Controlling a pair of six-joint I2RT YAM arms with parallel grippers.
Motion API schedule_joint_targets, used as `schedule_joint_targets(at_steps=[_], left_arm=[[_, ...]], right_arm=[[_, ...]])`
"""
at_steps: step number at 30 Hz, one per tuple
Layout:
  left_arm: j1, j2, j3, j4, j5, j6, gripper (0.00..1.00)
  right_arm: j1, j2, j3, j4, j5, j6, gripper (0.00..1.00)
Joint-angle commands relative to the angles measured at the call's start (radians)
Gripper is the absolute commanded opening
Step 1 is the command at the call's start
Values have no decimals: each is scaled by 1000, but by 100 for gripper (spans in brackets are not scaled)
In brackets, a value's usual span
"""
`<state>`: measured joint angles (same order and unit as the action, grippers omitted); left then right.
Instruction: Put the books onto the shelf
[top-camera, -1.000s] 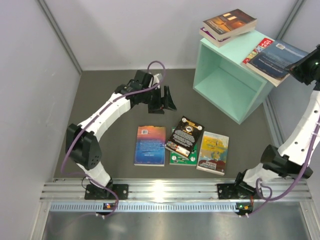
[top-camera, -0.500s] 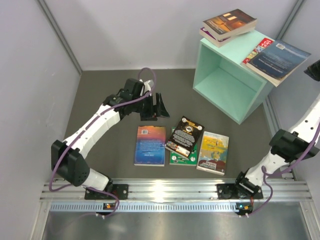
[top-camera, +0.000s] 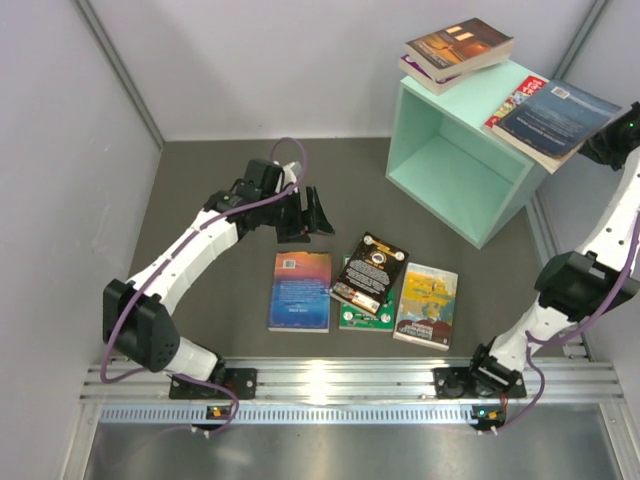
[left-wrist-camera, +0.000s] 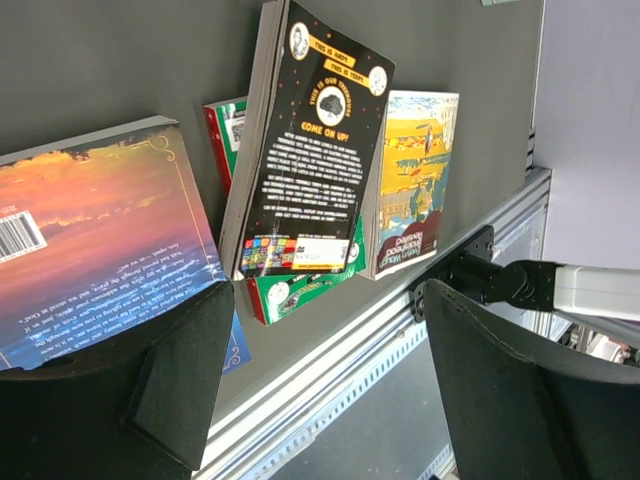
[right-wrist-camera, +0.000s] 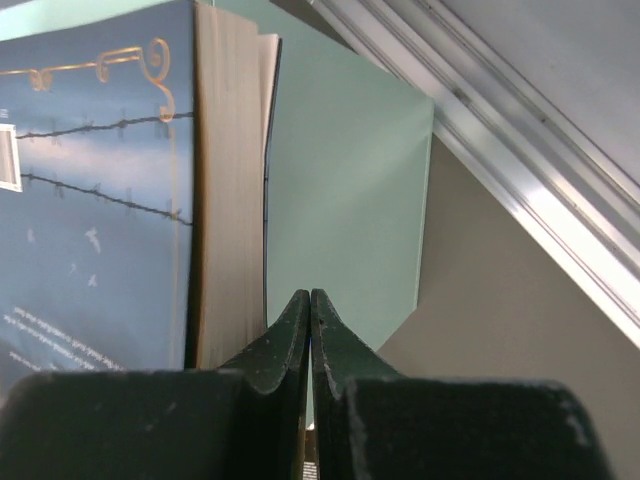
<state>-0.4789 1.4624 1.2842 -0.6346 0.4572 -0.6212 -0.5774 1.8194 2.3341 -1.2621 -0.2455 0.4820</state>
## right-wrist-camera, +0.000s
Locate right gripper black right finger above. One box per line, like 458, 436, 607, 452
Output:
310, 289, 614, 479

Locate mint green cube shelf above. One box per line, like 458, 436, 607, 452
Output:
1, 1, 434, 344

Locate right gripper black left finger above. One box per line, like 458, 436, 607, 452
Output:
1, 290, 311, 479

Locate right aluminium frame post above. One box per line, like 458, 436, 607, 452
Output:
313, 1, 639, 342

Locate blue starry night book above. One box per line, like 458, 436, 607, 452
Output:
1, 1, 282, 386

